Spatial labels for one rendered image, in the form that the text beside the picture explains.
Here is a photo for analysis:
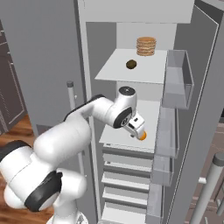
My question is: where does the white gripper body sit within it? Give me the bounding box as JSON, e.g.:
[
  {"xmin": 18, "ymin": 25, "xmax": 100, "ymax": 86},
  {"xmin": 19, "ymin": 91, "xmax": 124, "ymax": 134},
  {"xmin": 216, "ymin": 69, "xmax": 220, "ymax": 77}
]
[{"xmin": 128, "ymin": 121, "xmax": 146, "ymax": 140}]

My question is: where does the orange fruit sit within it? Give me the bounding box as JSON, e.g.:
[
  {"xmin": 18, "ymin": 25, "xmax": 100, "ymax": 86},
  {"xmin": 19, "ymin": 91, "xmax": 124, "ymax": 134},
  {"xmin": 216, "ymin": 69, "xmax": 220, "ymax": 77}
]
[{"xmin": 138, "ymin": 131, "xmax": 148, "ymax": 142}]

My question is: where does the white fridge shelf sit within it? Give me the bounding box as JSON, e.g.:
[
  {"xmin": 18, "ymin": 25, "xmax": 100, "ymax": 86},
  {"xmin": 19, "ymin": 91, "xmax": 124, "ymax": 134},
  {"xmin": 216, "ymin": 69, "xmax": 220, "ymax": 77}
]
[
  {"xmin": 98, "ymin": 99, "xmax": 162, "ymax": 153},
  {"xmin": 94, "ymin": 47, "xmax": 169, "ymax": 85}
]

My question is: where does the white fridge drawer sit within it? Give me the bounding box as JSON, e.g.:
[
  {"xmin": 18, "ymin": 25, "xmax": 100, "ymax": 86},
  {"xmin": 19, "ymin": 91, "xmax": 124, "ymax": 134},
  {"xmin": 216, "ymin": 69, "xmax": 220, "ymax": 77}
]
[
  {"xmin": 101, "ymin": 169, "xmax": 153, "ymax": 193},
  {"xmin": 101, "ymin": 186, "xmax": 149, "ymax": 209},
  {"xmin": 101, "ymin": 143, "xmax": 155, "ymax": 172},
  {"xmin": 99, "ymin": 202, "xmax": 147, "ymax": 224}
]

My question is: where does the brown kiwi fruit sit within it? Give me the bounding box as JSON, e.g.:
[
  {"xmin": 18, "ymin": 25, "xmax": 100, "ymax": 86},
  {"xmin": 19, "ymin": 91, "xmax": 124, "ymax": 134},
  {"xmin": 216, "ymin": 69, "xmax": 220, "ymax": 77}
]
[{"xmin": 125, "ymin": 59, "xmax": 138, "ymax": 71}]

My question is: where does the grey fridge door with bins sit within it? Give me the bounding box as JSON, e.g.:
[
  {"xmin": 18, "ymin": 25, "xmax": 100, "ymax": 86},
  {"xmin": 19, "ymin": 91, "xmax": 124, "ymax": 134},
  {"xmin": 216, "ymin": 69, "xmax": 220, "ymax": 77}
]
[{"xmin": 145, "ymin": 0, "xmax": 224, "ymax": 224}]

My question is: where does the grey fridge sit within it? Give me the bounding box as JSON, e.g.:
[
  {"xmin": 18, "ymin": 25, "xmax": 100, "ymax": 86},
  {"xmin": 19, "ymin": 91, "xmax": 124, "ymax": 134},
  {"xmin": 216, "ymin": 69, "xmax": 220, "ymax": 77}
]
[{"xmin": 76, "ymin": 0, "xmax": 196, "ymax": 224}]

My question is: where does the clear door bin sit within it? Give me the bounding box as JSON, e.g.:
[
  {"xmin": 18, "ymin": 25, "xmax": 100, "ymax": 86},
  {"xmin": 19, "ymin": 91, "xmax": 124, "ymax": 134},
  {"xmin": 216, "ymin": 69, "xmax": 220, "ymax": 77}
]
[
  {"xmin": 144, "ymin": 183, "xmax": 165, "ymax": 224},
  {"xmin": 153, "ymin": 106, "xmax": 180, "ymax": 159},
  {"xmin": 150, "ymin": 154, "xmax": 175, "ymax": 187},
  {"xmin": 161, "ymin": 49, "xmax": 195, "ymax": 110}
]

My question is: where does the brown pancake stack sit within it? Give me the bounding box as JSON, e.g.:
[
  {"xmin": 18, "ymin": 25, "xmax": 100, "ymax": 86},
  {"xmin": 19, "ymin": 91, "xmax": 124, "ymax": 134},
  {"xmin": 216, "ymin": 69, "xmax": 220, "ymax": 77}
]
[{"xmin": 136, "ymin": 36, "xmax": 158, "ymax": 57}]

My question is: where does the brown cupboard run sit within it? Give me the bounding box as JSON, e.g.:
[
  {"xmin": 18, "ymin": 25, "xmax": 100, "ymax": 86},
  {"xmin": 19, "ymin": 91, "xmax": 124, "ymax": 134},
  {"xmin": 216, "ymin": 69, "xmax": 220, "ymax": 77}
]
[{"xmin": 0, "ymin": 19, "xmax": 29, "ymax": 137}]

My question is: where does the grey fridge door handle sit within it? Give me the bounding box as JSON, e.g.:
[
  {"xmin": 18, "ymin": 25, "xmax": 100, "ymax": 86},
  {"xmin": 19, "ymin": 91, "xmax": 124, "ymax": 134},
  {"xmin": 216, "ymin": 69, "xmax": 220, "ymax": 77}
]
[
  {"xmin": 66, "ymin": 80, "xmax": 86, "ymax": 177},
  {"xmin": 188, "ymin": 151, "xmax": 224, "ymax": 224}
]

